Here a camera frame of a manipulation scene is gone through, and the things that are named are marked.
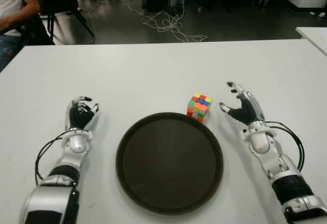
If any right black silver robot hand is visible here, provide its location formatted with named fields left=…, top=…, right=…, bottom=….
left=219, top=81, right=266, bottom=127

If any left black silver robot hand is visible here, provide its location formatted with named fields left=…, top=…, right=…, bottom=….
left=65, top=95, right=100, bottom=132

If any multicoloured Rubik's cube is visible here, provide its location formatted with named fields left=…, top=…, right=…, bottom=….
left=186, top=93, right=213, bottom=123

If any dark brown round plate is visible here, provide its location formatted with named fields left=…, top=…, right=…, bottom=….
left=115, top=112, right=224, bottom=215

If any white side table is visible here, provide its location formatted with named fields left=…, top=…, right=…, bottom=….
left=295, top=26, right=327, bottom=56

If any black office chair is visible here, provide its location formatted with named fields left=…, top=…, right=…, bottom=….
left=33, top=0, right=95, bottom=45

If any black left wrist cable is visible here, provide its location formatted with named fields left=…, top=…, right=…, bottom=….
left=35, top=131, right=69, bottom=181

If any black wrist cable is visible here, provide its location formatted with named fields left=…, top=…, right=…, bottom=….
left=265, top=121, right=305, bottom=172
left=35, top=131, right=69, bottom=181

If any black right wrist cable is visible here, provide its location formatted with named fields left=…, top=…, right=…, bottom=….
left=265, top=121, right=305, bottom=172

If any tangled white floor cable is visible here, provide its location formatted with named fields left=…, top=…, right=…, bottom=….
left=127, top=3, right=208, bottom=43

